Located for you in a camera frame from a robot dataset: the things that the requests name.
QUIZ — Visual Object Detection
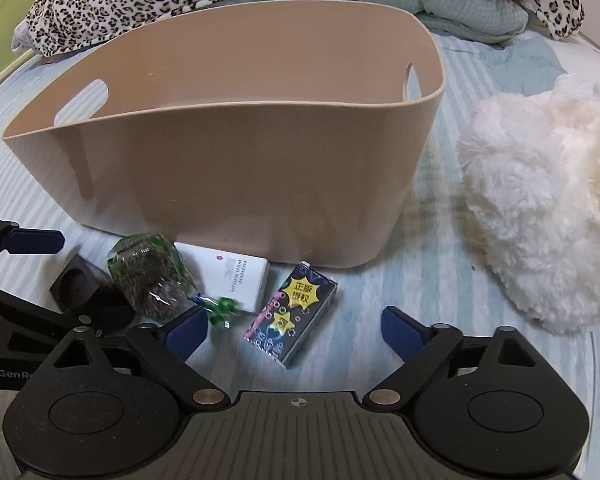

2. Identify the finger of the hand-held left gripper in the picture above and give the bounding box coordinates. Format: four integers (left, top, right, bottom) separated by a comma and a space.
0, 208, 65, 272
0, 282, 136, 337

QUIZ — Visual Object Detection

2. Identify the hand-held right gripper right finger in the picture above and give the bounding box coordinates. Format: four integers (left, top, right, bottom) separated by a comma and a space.
362, 305, 562, 409

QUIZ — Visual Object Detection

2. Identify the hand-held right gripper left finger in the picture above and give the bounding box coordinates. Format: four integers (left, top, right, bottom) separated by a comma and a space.
30, 305, 231, 409

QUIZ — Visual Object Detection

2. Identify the black cube holder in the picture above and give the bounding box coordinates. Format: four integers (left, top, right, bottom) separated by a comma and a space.
49, 255, 117, 312

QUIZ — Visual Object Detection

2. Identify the clear packet of dried herbs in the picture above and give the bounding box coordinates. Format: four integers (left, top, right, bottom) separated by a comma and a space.
106, 232, 244, 332

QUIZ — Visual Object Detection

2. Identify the white rectangular box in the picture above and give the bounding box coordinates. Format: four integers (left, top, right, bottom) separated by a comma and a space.
174, 242, 272, 314

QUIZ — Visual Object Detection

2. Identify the black colourful card box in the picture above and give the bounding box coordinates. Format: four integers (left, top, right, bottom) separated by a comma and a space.
242, 261, 340, 369

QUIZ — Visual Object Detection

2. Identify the beige plastic basket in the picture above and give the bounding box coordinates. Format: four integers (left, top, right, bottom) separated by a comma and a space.
1, 0, 448, 269

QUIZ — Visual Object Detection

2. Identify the white fluffy plush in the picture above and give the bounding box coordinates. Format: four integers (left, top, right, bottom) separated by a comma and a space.
455, 74, 600, 336

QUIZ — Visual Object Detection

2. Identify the green cabinet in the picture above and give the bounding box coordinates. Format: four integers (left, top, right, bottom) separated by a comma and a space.
0, 0, 69, 97

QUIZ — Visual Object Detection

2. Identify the light blue cloth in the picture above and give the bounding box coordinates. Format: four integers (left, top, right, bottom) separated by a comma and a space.
484, 37, 567, 97

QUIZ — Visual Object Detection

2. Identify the teal quilted cloth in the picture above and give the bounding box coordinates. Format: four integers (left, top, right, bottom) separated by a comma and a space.
347, 0, 531, 46

